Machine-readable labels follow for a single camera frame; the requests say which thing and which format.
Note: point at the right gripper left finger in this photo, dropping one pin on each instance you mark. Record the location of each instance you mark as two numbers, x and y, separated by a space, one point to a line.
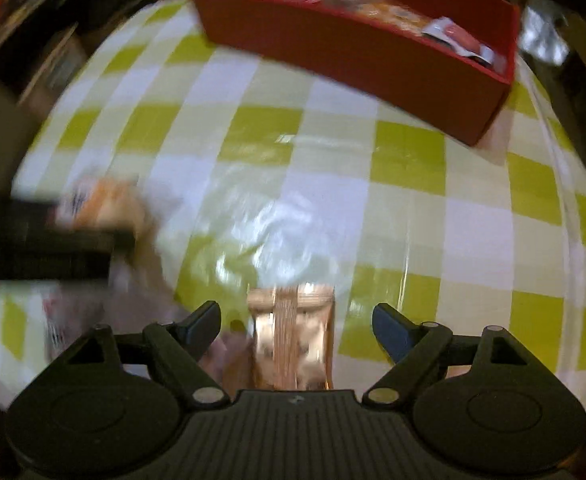
175 350

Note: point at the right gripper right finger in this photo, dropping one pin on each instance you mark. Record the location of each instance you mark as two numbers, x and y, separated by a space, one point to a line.
417 352

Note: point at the dark beef jerky packet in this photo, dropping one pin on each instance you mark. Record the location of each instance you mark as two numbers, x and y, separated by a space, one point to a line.
103 203

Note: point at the orange clear candy packet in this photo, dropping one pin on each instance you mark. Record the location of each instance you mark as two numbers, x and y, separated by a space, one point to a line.
293 334

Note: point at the clear pack crispy snack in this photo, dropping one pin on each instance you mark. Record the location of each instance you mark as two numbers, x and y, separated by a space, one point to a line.
386 12

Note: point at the red cardboard tray box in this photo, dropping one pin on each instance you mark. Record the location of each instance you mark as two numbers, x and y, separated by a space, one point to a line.
417 74

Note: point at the silver foil bag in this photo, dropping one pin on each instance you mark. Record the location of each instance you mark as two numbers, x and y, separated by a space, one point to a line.
539 35

